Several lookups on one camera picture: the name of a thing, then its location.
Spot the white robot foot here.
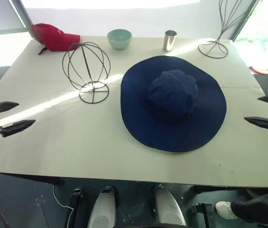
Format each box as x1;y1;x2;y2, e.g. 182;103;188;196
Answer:
150;186;187;228
87;186;120;228

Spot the stainless steel cup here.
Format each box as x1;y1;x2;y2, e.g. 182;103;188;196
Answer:
163;30;178;52

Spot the globe-shaped wire hat stand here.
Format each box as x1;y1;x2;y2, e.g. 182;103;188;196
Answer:
62;42;112;104

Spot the white robot right foot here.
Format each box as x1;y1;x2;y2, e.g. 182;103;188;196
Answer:
150;186;187;228

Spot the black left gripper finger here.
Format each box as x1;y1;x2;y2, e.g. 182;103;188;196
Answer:
0;101;20;114
0;119;37;138

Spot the white robot left foot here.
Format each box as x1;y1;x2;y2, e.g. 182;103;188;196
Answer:
87;186;120;228

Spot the white floor cable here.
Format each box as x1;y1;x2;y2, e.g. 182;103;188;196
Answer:
52;184;75;228

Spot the teal ceramic bowl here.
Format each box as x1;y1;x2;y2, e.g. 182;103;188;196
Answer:
107;28;133;50

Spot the white sneaker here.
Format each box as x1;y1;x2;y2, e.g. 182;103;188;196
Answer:
215;201;239;221

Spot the navy wide-brim sun hat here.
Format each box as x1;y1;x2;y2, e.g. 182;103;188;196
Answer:
120;56;228;153

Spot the black metal floor frame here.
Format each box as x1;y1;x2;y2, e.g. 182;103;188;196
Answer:
191;202;219;228
68;188;85;228

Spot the dark trouser leg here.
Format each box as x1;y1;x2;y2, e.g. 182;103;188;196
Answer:
230;189;268;224

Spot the red baseball cap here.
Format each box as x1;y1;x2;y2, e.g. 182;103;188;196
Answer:
30;23;81;56

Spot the tall wire hat stand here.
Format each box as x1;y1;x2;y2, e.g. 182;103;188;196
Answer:
198;0;263;59

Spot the orange plate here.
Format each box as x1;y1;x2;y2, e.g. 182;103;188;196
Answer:
249;66;268;75

